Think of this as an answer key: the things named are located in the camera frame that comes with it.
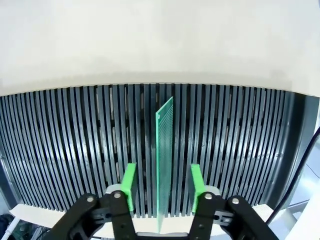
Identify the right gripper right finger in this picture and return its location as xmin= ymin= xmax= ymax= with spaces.
xmin=186 ymin=163 xmax=278 ymax=240

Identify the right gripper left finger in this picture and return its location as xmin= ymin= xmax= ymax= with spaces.
xmin=43 ymin=162 xmax=138 ymax=240

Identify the glass plate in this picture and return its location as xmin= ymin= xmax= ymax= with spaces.
xmin=155 ymin=96 xmax=175 ymax=234

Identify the black slotted board rack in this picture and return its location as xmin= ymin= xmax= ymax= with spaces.
xmin=0 ymin=82 xmax=320 ymax=219

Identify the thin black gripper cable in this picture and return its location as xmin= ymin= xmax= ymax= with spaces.
xmin=264 ymin=128 xmax=320 ymax=224

